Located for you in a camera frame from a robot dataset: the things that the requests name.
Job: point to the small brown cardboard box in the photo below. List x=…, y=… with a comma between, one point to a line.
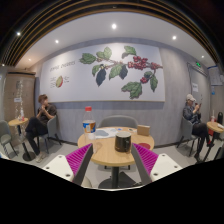
x=143, y=130

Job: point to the seated person in black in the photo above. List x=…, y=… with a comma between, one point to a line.
x=38, y=125

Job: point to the grey chair under person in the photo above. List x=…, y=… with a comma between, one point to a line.
x=51, y=131
x=186, y=132

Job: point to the grey upholstered chair behind table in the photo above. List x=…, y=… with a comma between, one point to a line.
x=119, y=121

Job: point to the grey chair far left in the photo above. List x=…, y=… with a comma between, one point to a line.
x=5, y=136

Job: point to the clear plastic water bottle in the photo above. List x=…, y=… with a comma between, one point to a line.
x=89, y=127

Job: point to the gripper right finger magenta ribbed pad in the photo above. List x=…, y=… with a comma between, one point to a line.
x=152, y=166

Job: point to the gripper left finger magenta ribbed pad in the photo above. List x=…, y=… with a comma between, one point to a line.
x=73, y=166

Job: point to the seated person with white cap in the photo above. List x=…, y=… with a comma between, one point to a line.
x=192, y=113

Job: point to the grey chair under right person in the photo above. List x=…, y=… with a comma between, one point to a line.
x=186, y=132

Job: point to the white paper sheet on table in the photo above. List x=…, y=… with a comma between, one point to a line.
x=102, y=133

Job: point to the small round table at right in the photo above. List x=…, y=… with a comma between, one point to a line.
x=217, y=128

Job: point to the dark ceramic mug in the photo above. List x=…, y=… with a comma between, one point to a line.
x=123, y=141

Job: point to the coffee plant wall mural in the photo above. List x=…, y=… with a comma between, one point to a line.
x=105, y=72

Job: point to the small round table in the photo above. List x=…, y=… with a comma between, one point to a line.
x=27, y=156
x=217, y=128

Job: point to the red coaster on table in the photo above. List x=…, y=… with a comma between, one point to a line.
x=145, y=145

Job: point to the small round table at left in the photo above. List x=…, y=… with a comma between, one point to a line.
x=27, y=156

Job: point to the grey chair under left person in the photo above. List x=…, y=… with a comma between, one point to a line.
x=51, y=131

